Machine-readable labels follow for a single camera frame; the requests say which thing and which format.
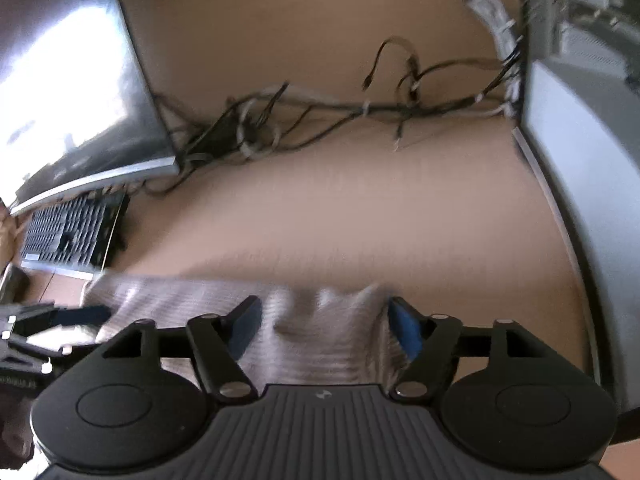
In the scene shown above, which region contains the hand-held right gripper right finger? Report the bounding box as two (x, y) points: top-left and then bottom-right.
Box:
(386, 295), (544, 404)

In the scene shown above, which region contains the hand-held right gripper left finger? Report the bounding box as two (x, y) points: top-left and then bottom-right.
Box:
(101, 295), (264, 404)

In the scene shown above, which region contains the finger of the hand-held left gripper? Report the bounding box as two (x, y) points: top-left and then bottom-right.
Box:
(12, 303), (113, 334)
(9, 335), (97, 362)

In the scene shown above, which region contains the striped long-sleeve shirt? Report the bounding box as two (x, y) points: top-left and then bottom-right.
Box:
(82, 272), (416, 388)

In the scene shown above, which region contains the dark grey object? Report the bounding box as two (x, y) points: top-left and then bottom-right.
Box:
(2, 265), (32, 306)

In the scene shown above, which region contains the black keyboard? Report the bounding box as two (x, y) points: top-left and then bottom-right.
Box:
(20, 190), (132, 277)

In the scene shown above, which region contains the black computer monitor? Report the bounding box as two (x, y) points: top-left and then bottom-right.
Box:
(0, 0), (181, 216)

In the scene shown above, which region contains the white glass-panel computer case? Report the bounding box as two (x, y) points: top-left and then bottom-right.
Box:
(512, 0), (640, 446)

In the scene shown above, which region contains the black cable bundle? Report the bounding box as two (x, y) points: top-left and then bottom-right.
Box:
(145, 35), (526, 196)

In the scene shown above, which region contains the white power cable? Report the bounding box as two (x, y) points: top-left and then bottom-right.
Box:
(459, 0), (526, 116)

